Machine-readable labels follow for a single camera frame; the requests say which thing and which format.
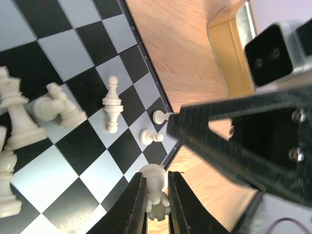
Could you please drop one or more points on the white pawn chess piece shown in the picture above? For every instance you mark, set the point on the white pawn chess piece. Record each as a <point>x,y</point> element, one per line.
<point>159,117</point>
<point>147,137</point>

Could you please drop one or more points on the black silver chess board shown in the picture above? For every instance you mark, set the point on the black silver chess board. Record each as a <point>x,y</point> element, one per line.
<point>70,180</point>

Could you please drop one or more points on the white king chess piece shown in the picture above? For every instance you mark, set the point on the white king chess piece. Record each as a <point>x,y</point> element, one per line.
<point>24,130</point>

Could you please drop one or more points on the white queen chess piece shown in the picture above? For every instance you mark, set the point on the white queen chess piece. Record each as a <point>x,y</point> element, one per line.
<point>9,205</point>

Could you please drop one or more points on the gold square tin box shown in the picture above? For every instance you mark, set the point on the gold square tin box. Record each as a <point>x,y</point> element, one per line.
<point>228,33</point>

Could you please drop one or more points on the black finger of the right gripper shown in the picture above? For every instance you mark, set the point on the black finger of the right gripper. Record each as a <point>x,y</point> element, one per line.
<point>264,140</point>

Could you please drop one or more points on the white rook chess piece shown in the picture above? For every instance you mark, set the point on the white rook chess piece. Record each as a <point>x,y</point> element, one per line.
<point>157,205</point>

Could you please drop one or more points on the white bishop chess piece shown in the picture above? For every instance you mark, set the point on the white bishop chess piece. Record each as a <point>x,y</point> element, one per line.
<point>112,105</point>

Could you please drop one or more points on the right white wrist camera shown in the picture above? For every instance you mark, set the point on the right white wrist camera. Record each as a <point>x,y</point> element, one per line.
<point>283,49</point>

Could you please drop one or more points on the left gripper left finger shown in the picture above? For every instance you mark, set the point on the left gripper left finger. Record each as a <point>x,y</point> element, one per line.
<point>128,214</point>

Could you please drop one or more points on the white knight chess piece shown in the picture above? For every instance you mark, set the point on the white knight chess piece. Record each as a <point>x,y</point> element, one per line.
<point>58,103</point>

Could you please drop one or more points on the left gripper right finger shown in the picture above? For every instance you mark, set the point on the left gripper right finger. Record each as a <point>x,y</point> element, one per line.
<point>188,215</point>

